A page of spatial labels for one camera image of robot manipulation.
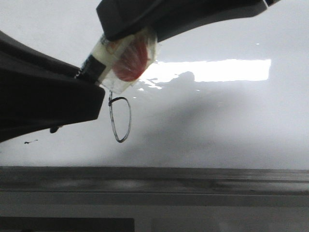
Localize red magnet taped to marker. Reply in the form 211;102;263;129
100;28;157;94

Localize grey aluminium whiteboard frame tray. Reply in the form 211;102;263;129
0;166;309;195

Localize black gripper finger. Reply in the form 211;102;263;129
0;32;105;142
96;0;276;42

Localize white whiteboard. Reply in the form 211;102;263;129
0;0;309;170

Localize black white whiteboard marker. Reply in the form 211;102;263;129
49;33;136;134

